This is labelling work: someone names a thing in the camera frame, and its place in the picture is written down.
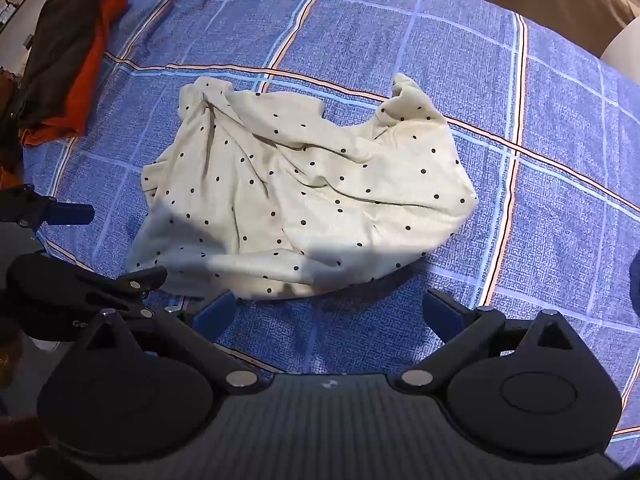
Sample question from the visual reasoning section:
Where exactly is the orange cloth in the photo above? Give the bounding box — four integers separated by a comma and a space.
19, 0, 130, 148

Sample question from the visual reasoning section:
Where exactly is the blue plaid bed sheet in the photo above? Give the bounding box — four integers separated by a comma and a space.
20, 0, 640, 461

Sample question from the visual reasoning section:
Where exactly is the dark brown cloth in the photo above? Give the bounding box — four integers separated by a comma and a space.
10, 0, 116, 131

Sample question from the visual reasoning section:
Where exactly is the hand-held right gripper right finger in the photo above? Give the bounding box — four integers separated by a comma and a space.
395, 289, 577, 395

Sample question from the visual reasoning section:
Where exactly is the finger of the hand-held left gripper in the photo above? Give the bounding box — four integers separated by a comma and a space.
0, 184, 96, 232
75, 265, 169, 312

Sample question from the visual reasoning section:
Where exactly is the white polka dot garment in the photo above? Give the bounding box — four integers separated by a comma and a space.
125, 72, 480, 302

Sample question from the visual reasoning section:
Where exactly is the white pillow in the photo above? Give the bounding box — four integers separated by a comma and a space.
599, 24, 640, 77

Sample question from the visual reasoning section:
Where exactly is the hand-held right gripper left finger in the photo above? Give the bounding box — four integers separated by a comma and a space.
80, 290, 262, 395

